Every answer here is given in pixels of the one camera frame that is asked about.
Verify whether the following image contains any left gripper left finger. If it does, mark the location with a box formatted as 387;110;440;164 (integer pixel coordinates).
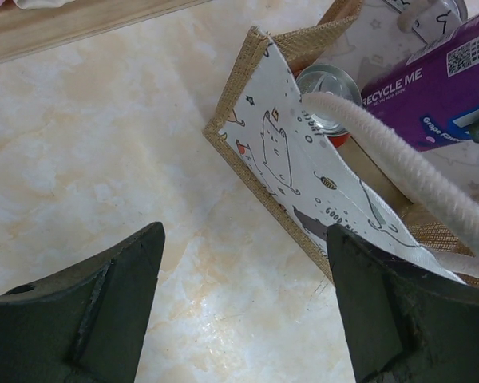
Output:
0;223;164;382

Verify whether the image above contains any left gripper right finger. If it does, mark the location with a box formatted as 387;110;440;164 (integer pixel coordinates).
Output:
327;224;479;382

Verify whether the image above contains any purple soda can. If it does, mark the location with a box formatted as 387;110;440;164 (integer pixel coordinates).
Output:
362;14;479;152
438;0;469;22

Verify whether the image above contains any brown burlap canvas bag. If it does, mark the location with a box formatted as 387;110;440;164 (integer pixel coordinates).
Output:
204;1;479;281

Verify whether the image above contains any red cola can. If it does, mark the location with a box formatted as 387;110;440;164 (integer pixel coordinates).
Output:
296;64;362;148

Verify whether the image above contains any cream folded cloth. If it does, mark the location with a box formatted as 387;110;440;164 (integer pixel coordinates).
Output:
14;0;73;10

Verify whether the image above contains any wooden clothes rack frame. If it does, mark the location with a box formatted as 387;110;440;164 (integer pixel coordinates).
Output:
0;0;200;64

